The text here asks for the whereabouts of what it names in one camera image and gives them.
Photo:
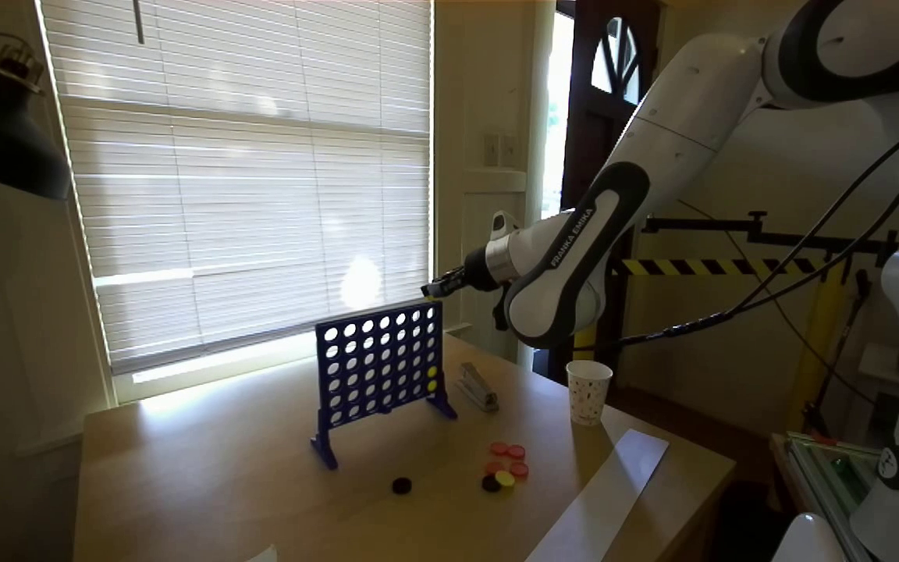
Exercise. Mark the window with white blinds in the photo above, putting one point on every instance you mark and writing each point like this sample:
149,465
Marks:
241,189

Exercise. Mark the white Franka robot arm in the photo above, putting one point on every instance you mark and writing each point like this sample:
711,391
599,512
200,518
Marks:
702,104

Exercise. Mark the red game disc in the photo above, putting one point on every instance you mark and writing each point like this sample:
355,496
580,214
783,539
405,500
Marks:
520,470
517,450
499,466
499,450

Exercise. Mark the blue connect four game board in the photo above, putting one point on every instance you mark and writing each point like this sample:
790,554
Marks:
321,416

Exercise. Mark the black floor lamp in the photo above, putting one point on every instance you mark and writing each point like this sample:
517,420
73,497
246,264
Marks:
0,136

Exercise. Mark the white paper cup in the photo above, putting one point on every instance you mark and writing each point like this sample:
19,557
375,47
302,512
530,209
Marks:
588,394

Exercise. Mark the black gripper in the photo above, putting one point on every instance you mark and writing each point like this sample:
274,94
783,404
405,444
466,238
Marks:
478,273

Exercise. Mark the black metal bar stand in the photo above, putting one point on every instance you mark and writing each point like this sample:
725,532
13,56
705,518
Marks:
783,237

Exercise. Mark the yellow game disc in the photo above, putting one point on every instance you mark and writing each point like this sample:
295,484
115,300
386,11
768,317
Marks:
431,387
431,373
507,479

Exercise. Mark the black game disc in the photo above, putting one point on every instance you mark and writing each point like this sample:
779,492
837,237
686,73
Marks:
402,484
487,484

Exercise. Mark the yellow black striped barrier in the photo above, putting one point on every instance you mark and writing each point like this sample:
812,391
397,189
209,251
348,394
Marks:
740,266

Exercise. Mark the dark wooden door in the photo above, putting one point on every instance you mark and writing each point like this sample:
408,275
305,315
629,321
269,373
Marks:
600,104

